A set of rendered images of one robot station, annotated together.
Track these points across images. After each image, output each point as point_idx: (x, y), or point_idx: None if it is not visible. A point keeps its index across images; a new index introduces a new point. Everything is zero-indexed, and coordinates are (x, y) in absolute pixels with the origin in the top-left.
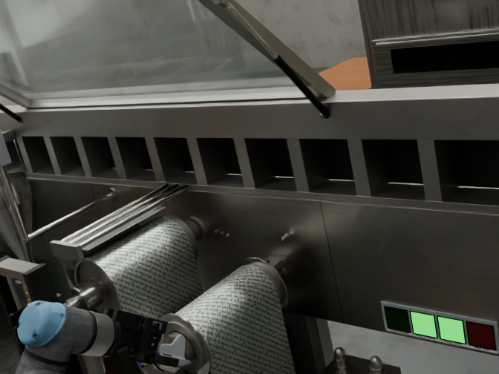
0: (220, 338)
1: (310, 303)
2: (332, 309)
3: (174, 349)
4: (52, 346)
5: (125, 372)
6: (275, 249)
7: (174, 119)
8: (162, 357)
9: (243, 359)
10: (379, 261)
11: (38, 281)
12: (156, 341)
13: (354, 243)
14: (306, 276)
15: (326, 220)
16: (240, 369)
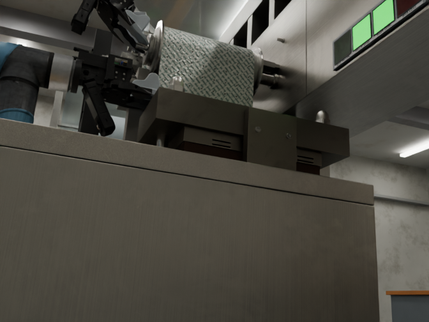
0: (180, 41)
1: (287, 96)
2: (301, 87)
3: (136, 19)
4: None
5: (88, 0)
6: (275, 62)
7: (244, 11)
8: (120, 4)
9: (196, 76)
10: (336, 2)
11: (102, 38)
12: (124, 4)
13: (322, 2)
14: (289, 69)
15: (308, 0)
16: (189, 80)
